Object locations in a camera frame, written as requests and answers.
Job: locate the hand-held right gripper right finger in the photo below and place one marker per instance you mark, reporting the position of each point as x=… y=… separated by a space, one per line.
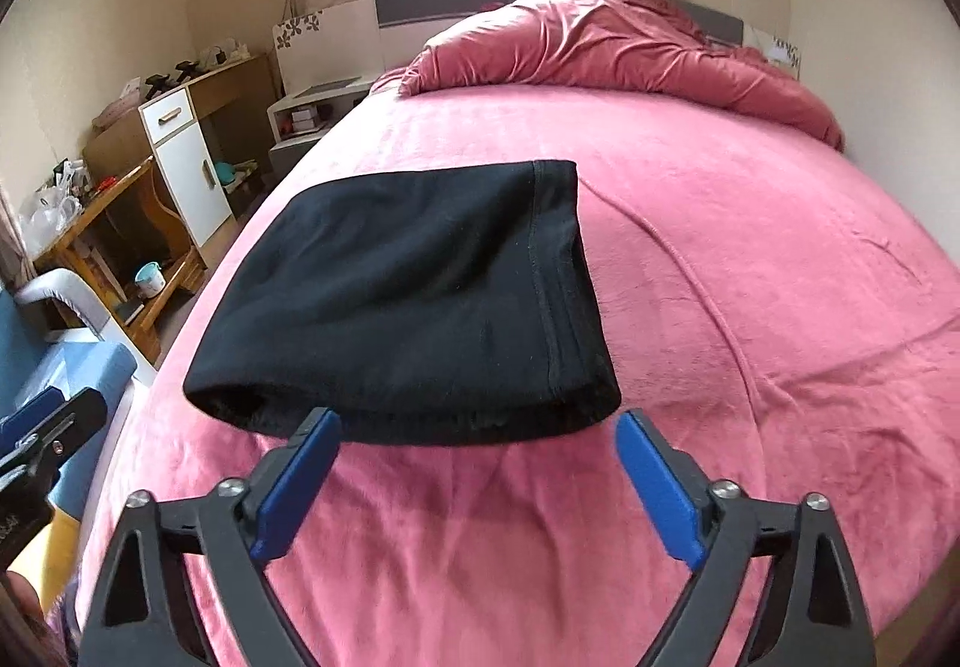
x=660 y=487

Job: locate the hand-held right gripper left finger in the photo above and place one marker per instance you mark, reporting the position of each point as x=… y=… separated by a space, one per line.
x=296 y=487

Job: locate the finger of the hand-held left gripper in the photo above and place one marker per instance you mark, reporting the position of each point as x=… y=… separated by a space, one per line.
x=71 y=419

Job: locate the black pants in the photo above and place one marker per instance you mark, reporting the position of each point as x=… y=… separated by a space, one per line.
x=412 y=292

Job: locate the person's left forearm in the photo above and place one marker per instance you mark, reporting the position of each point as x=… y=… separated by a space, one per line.
x=26 y=611

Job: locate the blue chair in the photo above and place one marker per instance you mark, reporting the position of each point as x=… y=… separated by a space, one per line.
x=67 y=367

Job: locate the teal cup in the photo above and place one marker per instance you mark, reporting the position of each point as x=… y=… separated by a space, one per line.
x=150 y=278

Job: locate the pink bed sheet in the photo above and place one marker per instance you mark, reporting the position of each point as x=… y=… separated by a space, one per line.
x=750 y=337

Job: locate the low wooden desk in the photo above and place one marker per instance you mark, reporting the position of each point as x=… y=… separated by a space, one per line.
x=90 y=224

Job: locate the white plastic bag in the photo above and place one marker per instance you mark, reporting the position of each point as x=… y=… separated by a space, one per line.
x=49 y=217

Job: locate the white cabinet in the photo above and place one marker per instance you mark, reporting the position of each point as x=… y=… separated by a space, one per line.
x=187 y=165

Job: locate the teal bowl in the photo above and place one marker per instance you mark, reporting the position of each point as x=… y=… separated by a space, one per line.
x=225 y=171

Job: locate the tall wooden desk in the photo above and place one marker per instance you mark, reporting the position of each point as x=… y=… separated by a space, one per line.
x=225 y=90

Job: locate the grey low shelf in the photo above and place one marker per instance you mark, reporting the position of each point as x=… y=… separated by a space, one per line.
x=315 y=120

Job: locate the white printed box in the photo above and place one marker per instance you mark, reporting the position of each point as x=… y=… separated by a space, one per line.
x=780 y=48

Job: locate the grey headboard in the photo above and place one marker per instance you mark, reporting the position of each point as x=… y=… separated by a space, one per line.
x=450 y=3

